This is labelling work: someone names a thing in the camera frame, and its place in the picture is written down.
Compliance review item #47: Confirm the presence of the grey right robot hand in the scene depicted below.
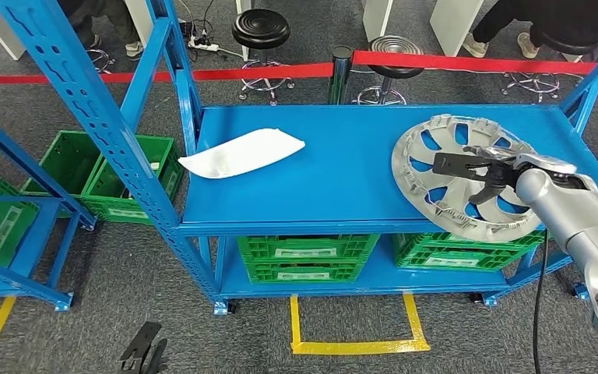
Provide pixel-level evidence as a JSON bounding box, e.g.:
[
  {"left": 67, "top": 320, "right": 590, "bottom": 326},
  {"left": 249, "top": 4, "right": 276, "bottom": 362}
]
[{"left": 463, "top": 146, "right": 527, "bottom": 206}]

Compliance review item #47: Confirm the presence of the person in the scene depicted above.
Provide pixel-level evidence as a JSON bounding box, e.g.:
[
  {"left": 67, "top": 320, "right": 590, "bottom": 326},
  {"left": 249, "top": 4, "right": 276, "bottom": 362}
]
[
  {"left": 463, "top": 0, "right": 598, "bottom": 60},
  {"left": 56, "top": 0, "right": 146, "bottom": 60}
]

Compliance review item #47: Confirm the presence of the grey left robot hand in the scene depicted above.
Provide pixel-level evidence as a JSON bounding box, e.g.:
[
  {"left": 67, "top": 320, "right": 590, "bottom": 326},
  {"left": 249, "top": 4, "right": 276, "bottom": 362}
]
[{"left": 144, "top": 337, "right": 170, "bottom": 374}]

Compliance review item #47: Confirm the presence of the yellow floor tape square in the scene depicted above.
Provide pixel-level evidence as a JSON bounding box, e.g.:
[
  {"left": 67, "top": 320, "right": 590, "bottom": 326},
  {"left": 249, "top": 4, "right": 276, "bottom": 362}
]
[{"left": 289, "top": 293, "right": 431, "bottom": 356}]

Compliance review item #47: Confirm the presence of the open green plastic crate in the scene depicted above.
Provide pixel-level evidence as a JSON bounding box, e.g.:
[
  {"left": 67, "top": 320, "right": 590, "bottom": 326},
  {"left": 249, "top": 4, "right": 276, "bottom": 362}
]
[
  {"left": 20, "top": 130, "right": 107, "bottom": 199},
  {"left": 79, "top": 135, "right": 185, "bottom": 225}
]

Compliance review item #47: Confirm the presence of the chrome barrier post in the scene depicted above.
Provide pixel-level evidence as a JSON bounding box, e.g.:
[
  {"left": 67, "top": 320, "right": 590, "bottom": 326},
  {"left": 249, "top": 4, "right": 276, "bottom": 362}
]
[{"left": 328, "top": 45, "right": 354, "bottom": 106}]

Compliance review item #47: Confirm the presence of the silver wheel cover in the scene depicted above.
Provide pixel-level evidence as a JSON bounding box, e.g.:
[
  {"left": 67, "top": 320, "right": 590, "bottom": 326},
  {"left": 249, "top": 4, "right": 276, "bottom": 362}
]
[{"left": 390, "top": 114, "right": 543, "bottom": 244}]

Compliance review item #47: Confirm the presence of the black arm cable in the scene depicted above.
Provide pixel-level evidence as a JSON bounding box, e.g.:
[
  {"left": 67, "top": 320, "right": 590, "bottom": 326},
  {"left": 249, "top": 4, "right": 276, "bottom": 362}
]
[{"left": 532, "top": 242, "right": 551, "bottom": 374}]

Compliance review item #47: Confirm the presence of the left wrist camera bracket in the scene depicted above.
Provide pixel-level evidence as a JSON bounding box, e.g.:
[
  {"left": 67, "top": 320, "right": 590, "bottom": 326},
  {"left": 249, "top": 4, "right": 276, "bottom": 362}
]
[{"left": 118, "top": 320, "right": 164, "bottom": 374}]

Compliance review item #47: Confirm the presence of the white power strip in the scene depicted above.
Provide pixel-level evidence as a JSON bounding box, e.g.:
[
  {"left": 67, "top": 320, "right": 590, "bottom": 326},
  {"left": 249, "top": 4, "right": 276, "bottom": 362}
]
[{"left": 188, "top": 38, "right": 221, "bottom": 53}]

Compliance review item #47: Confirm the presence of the white plastic trim panel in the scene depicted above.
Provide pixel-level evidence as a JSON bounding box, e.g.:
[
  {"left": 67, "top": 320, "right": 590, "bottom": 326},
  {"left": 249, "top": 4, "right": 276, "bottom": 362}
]
[{"left": 178, "top": 128, "right": 306, "bottom": 180}]

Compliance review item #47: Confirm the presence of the black round stool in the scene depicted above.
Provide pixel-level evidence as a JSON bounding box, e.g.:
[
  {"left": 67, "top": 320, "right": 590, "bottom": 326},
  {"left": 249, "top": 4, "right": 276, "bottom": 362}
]
[
  {"left": 351, "top": 34, "right": 425, "bottom": 106},
  {"left": 231, "top": 9, "right": 296, "bottom": 107},
  {"left": 84, "top": 47, "right": 117, "bottom": 75},
  {"left": 501, "top": 28, "right": 598, "bottom": 104}
]

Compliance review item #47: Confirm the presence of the red barrier belt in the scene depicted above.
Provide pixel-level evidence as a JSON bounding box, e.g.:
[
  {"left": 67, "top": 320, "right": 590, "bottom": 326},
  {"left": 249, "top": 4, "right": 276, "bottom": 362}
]
[
  {"left": 353, "top": 50, "right": 598, "bottom": 77},
  {"left": 0, "top": 62, "right": 335, "bottom": 85}
]

